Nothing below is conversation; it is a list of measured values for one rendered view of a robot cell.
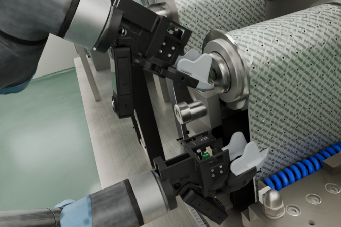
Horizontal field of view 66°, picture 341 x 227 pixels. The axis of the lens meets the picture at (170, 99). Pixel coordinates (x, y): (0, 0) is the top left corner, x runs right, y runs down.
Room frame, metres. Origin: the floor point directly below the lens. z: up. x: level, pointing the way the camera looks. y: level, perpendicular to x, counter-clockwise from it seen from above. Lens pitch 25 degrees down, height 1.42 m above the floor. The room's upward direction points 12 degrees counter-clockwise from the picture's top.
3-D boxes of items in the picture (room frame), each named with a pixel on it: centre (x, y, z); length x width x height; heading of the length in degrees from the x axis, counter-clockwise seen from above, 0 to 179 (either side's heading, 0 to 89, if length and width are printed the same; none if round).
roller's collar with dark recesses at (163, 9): (0.67, -0.01, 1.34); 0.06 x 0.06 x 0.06; 17
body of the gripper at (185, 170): (0.35, -0.01, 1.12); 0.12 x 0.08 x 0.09; 107
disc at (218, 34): (0.44, -0.10, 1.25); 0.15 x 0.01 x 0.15; 17
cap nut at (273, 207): (0.31, -0.13, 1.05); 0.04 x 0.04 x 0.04
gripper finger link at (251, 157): (0.36, -0.12, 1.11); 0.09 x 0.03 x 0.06; 106
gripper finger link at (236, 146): (0.39, -0.11, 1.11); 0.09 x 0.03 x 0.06; 108
